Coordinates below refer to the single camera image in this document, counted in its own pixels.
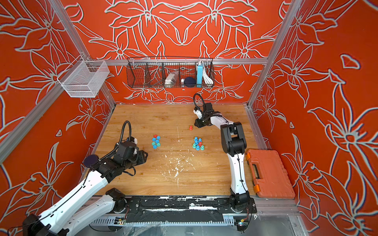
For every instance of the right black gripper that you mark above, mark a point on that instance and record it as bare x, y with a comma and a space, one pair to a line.
198, 123

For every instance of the dark blue ball in basket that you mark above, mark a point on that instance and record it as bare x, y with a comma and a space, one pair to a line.
190, 82

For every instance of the black wire wall basket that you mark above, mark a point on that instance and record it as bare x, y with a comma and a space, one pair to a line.
151, 73

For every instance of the silver pouch in basket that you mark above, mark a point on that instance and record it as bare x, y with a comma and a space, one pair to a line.
171, 79

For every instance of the clear plastic wall bin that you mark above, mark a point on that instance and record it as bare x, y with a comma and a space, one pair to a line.
84, 79

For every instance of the light blue box in basket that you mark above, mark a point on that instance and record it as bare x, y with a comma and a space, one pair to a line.
199, 76

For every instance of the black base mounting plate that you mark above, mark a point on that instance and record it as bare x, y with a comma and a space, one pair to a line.
185, 209

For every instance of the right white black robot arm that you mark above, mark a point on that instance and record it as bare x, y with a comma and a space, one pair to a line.
234, 144

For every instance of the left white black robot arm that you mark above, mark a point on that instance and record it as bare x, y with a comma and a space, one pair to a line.
67, 217

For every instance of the dark blue round brush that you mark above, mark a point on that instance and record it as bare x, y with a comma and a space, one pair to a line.
90, 160

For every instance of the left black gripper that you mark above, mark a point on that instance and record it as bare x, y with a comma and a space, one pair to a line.
142, 158

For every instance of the orange plastic tool case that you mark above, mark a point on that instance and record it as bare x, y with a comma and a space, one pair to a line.
270, 177

